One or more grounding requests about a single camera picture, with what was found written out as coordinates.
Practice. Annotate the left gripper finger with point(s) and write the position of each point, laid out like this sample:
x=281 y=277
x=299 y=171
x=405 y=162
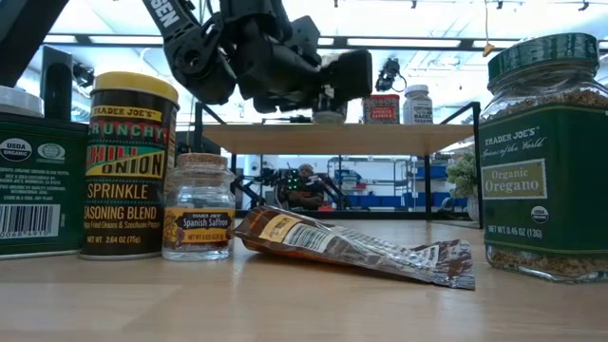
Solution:
x=349 y=76

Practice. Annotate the green-lid oregano glass jar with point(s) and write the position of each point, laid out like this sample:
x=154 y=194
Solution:
x=541 y=190

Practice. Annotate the black hanging camera device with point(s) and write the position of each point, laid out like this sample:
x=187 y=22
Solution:
x=388 y=71

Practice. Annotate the small cork-top saffron jar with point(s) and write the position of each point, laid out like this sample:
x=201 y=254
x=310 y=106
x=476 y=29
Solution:
x=198 y=223

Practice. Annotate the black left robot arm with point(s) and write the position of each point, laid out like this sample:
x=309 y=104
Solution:
x=190 y=57

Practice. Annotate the yellow-lid chili onion tin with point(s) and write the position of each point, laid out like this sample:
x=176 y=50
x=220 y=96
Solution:
x=126 y=190

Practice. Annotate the taco seasoning foil packet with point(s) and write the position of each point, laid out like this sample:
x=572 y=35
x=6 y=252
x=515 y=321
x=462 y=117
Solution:
x=342 y=247

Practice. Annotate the person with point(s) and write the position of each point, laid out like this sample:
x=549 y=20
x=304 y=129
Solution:
x=306 y=195

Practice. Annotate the yellow hanging tag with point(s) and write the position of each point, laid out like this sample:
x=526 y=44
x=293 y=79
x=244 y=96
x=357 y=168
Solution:
x=488 y=49

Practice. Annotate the red-lid smoked paprika tin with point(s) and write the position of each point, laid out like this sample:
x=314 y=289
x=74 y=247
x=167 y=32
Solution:
x=381 y=110

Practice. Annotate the blue storage bins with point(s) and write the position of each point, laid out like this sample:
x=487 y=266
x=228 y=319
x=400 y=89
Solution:
x=434 y=172

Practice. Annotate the green black-pepper tin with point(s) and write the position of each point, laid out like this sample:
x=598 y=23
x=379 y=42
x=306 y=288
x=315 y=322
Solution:
x=43 y=190

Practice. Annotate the black aluminium table frame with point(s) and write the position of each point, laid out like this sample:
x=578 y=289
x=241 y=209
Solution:
x=56 y=85

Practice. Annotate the wooden shelf black metal legs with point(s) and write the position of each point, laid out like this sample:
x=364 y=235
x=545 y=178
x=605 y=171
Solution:
x=332 y=140

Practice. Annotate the green potted plant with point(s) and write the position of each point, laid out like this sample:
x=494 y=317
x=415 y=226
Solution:
x=463 y=176

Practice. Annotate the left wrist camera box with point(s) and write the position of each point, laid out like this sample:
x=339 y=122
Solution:
x=304 y=38

